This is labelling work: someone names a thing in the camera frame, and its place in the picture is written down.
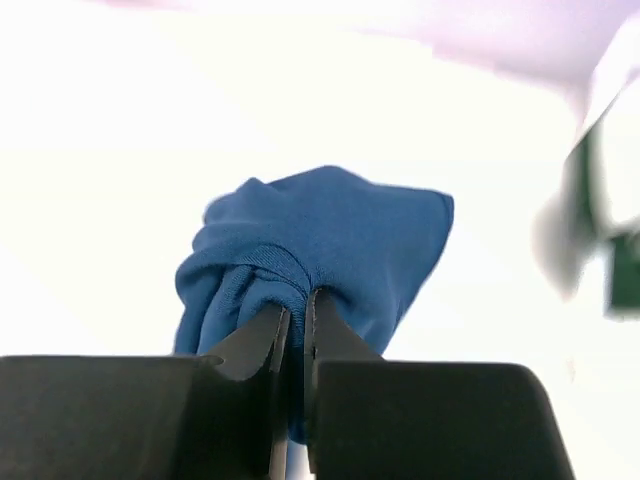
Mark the green and white t-shirt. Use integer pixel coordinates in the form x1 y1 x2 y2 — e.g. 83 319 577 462
535 14 639 321

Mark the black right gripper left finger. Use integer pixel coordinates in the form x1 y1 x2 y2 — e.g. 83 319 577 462
1 305 290 479

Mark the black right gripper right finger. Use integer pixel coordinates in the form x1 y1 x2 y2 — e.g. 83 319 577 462
304 290 574 480

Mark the blue t-shirt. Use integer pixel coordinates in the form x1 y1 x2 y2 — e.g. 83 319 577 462
174 166 454 443

